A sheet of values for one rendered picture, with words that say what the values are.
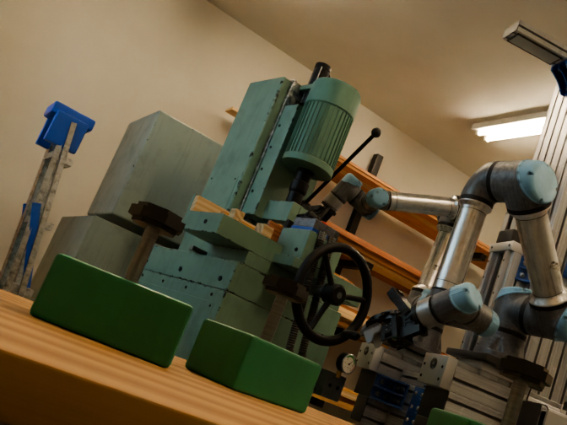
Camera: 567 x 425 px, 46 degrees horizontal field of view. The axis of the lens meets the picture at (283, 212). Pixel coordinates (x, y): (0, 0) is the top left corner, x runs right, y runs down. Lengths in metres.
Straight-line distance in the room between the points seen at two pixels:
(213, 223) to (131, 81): 2.74
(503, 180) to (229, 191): 0.92
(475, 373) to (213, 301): 0.77
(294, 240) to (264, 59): 3.11
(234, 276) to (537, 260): 0.83
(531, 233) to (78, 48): 3.24
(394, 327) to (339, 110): 0.78
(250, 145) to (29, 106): 2.23
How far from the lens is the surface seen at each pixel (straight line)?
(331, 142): 2.18
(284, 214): 2.13
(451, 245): 1.90
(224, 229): 1.84
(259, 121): 2.38
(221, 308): 1.87
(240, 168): 2.32
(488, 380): 2.04
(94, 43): 4.50
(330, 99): 2.21
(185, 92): 4.63
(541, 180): 1.87
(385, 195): 2.51
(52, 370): 0.26
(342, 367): 2.10
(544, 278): 1.98
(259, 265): 1.92
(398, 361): 2.45
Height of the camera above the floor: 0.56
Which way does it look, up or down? 13 degrees up
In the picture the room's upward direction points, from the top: 22 degrees clockwise
